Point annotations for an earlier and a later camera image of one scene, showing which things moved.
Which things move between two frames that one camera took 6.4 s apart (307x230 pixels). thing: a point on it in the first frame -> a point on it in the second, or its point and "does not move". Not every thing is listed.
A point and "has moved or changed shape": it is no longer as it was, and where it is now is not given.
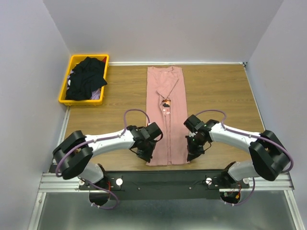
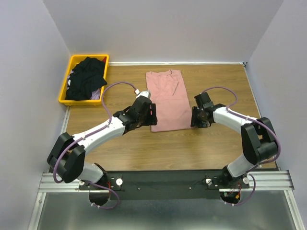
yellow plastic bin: [75, 60] does not move
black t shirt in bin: [88, 76] does not move
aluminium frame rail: [51, 182] does not move
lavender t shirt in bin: [95, 94] does not move
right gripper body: [194, 145] -> [197, 119]
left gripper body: [146, 152] -> [148, 119]
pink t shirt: [166, 107] has moved or changed shape
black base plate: [163, 185] does not move
